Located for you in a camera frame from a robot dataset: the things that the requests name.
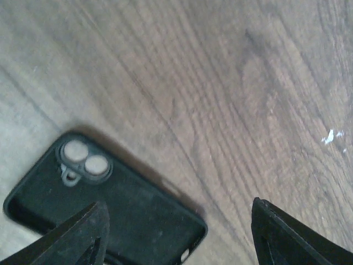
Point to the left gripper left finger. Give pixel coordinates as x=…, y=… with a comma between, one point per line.
x=81, y=239

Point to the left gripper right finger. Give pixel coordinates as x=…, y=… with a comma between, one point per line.
x=281, y=239

